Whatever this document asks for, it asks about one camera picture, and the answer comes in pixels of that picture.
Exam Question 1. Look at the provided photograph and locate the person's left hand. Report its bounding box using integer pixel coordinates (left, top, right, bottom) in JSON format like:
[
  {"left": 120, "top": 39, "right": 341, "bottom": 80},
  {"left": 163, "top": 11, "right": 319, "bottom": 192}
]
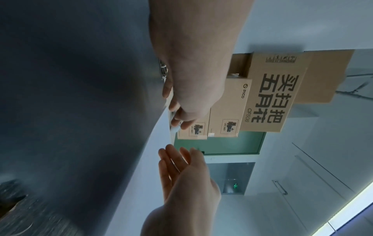
[{"left": 148, "top": 0, "right": 256, "bottom": 131}]

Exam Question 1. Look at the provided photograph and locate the person's right hand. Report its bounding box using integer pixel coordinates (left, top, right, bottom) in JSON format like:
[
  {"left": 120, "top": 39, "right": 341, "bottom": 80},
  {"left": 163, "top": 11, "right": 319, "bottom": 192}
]
[{"left": 140, "top": 144, "right": 222, "bottom": 236}]

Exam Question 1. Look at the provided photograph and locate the gray translucent clip folder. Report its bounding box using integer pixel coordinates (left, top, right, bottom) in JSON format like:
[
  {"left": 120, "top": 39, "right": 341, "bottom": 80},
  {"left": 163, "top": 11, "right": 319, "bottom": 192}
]
[{"left": 0, "top": 0, "right": 176, "bottom": 231}]

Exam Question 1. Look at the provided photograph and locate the low brown cardboard box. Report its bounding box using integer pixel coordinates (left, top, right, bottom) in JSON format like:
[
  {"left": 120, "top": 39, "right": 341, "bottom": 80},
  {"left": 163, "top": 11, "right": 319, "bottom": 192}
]
[{"left": 227, "top": 52, "right": 253, "bottom": 79}]

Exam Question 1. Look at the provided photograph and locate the dark glass doorway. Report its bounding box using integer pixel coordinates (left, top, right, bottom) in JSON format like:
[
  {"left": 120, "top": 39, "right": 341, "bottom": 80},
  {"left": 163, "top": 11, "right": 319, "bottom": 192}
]
[{"left": 206, "top": 162, "right": 256, "bottom": 195}]

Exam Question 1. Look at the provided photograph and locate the cardboard box black logo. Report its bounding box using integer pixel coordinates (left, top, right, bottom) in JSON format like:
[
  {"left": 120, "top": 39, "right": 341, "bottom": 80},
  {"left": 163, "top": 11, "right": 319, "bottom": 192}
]
[
  {"left": 208, "top": 78, "right": 253, "bottom": 138},
  {"left": 177, "top": 108, "right": 212, "bottom": 140}
]

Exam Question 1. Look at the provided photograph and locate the green cabinet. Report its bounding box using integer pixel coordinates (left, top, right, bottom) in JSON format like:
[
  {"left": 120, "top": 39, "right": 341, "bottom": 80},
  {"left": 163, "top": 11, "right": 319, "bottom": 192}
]
[{"left": 174, "top": 131, "right": 267, "bottom": 156}]

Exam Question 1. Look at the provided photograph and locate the large printed cardboard box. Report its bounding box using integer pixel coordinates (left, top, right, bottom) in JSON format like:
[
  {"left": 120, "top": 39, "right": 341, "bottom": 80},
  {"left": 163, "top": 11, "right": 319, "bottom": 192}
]
[{"left": 238, "top": 51, "right": 314, "bottom": 133}]

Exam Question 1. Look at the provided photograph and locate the white cabinet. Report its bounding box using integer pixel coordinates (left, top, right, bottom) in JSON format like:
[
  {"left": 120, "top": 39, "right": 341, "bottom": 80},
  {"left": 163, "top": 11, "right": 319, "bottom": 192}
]
[{"left": 256, "top": 129, "right": 373, "bottom": 236}]

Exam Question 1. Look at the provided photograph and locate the plain cardboard box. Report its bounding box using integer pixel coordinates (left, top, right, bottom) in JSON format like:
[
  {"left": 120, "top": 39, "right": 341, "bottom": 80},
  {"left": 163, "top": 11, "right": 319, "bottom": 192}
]
[{"left": 294, "top": 49, "right": 355, "bottom": 104}]

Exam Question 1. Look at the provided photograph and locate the ceiling light strip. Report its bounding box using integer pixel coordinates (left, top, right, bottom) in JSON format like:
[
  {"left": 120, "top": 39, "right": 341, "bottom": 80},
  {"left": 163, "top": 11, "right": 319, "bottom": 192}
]
[{"left": 311, "top": 182, "right": 373, "bottom": 236}]

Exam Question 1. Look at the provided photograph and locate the gray wall conduit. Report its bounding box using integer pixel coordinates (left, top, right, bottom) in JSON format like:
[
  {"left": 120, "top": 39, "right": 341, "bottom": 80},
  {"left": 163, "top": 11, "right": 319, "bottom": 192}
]
[{"left": 335, "top": 73, "right": 373, "bottom": 100}]

